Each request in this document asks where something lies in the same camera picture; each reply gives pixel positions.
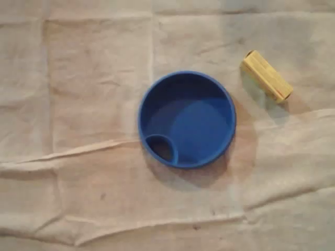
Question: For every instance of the yellow wooden block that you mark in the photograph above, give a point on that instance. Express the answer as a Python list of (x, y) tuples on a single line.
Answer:
[(267, 75)]

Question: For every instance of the blue round plastic bowl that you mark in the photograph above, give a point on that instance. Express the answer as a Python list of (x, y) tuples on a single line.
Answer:
[(193, 125)]

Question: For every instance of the white wrinkled table cloth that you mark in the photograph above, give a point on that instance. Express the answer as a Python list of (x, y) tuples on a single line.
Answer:
[(78, 104)]

